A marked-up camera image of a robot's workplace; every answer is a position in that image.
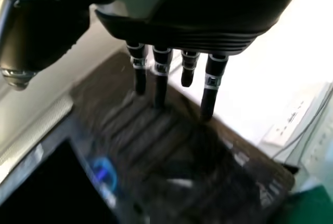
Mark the grey cable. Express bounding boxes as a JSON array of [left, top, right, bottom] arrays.
[[272, 96, 333, 164]]

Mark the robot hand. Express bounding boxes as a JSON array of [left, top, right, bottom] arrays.
[[0, 0, 302, 121]]

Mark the white socket strip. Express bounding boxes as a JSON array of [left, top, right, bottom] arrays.
[[260, 81, 333, 157]]

